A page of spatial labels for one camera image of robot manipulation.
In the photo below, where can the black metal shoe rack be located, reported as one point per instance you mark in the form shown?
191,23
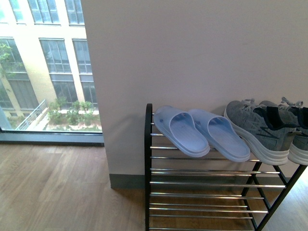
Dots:
201,194

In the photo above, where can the light blue slide slipper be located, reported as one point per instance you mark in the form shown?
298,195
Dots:
220,134

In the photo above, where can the grey sneaker white sole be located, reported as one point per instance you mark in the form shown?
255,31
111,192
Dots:
295,113

